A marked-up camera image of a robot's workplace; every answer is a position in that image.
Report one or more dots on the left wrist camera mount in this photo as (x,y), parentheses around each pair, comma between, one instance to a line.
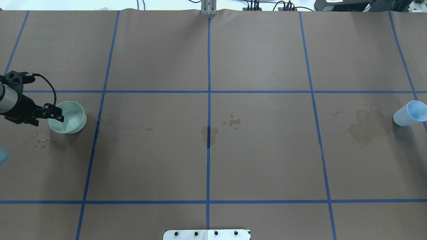
(16,80)

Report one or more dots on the aluminium frame post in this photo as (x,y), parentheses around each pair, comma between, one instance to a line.
(208,7)

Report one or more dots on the mint green bowl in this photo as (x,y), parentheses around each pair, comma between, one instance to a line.
(75,118)

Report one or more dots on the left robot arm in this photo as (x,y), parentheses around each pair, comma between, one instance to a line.
(6,90)

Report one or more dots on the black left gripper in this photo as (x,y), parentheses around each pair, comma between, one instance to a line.
(24,107)

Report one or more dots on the white pedestal base plate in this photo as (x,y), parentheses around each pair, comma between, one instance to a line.
(208,234)

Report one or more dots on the black box on desk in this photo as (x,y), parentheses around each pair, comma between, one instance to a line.
(341,5)

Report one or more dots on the light blue plastic cup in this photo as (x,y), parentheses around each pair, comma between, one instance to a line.
(412,113)

